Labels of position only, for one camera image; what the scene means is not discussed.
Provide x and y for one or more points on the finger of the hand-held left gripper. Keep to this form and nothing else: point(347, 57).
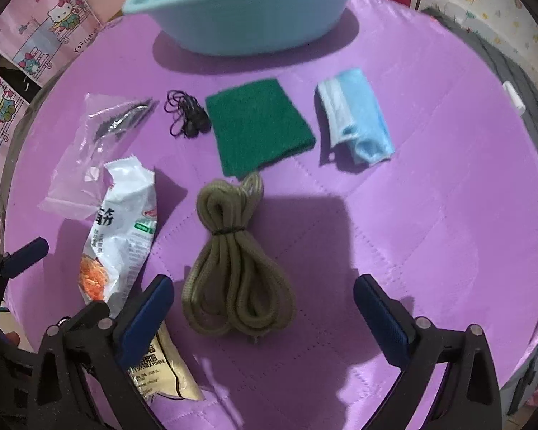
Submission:
point(27, 253)

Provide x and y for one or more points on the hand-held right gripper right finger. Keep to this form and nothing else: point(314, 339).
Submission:
point(381, 318)

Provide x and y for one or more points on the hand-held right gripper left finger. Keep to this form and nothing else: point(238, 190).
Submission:
point(145, 318)

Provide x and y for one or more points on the gold snack packet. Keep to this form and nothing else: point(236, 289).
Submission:
point(175, 367)

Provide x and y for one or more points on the white snack packet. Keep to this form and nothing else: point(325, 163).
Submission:
point(116, 233)

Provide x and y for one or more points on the clear plastic zip bag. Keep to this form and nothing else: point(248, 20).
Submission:
point(80, 161)

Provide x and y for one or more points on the light blue small packet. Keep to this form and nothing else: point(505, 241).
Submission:
point(358, 116)

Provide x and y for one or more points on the light blue plastic basin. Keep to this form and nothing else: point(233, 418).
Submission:
point(251, 18)

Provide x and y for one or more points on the pink cartoon curtain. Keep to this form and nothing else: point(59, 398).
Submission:
point(9, 112)

